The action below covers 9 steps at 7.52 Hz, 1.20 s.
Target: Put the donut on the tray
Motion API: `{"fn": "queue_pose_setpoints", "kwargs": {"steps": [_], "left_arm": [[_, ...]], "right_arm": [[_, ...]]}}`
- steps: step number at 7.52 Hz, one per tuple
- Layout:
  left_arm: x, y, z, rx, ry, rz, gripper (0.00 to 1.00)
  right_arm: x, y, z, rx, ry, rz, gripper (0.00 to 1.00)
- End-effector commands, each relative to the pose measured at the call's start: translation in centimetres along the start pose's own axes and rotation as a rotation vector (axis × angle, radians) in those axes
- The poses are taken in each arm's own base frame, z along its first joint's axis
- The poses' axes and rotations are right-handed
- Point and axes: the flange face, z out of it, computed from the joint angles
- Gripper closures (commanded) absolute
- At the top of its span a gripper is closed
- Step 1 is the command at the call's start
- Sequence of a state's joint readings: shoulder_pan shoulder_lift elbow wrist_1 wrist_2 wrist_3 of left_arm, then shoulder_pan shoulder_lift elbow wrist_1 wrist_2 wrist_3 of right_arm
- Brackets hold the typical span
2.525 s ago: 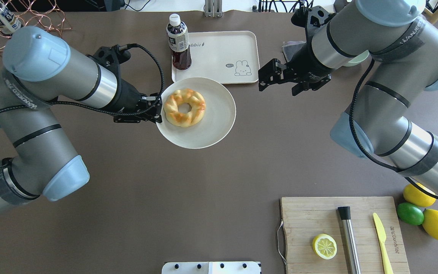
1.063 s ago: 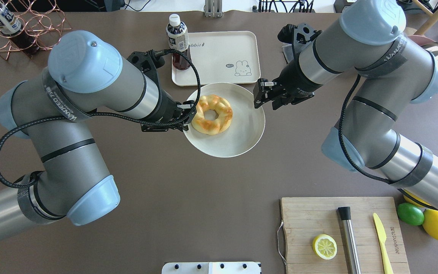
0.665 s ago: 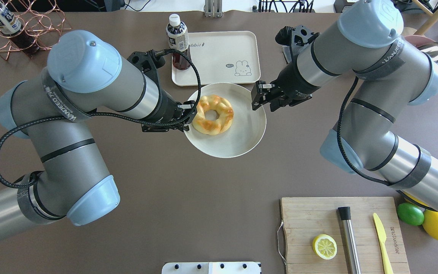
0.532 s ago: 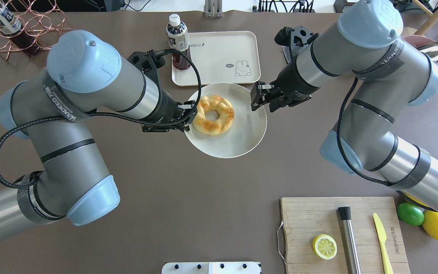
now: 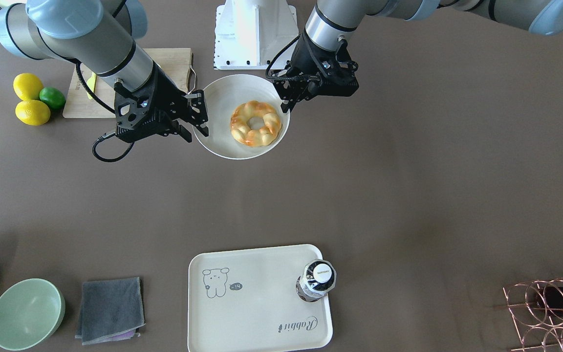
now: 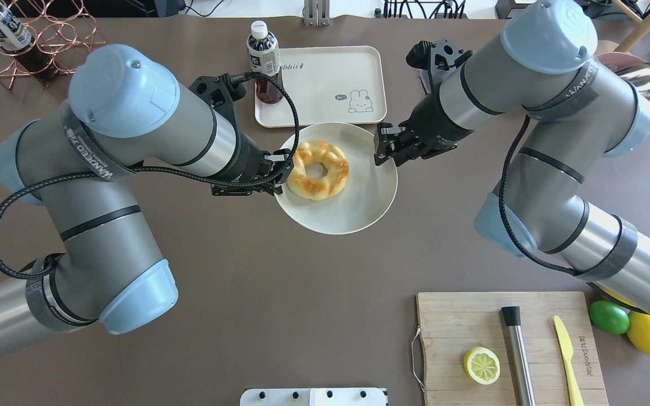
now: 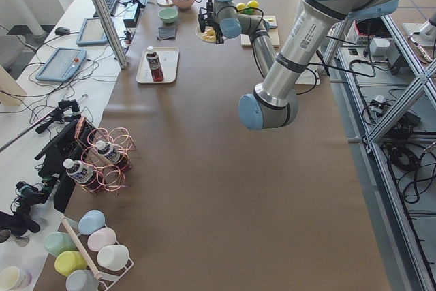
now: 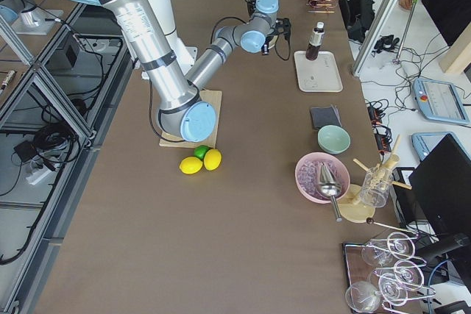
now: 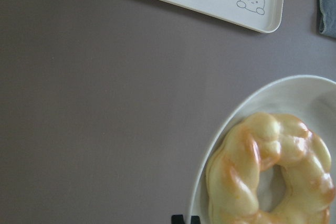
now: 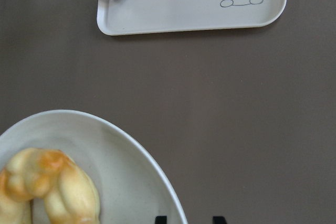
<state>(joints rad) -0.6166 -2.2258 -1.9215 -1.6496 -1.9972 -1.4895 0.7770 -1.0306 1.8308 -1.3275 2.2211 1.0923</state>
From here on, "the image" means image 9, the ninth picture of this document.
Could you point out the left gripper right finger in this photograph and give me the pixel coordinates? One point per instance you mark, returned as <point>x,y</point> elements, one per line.
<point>195,220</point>

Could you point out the grey folded cloth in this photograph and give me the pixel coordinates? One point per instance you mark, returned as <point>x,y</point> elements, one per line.
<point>327,22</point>

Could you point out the glazed twisted donut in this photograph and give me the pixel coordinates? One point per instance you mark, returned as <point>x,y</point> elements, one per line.
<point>258,143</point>

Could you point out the grey-white plate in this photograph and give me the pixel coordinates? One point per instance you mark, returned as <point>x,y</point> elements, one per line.
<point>310,98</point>

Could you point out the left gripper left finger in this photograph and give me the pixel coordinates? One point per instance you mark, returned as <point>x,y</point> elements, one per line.
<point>177,219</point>

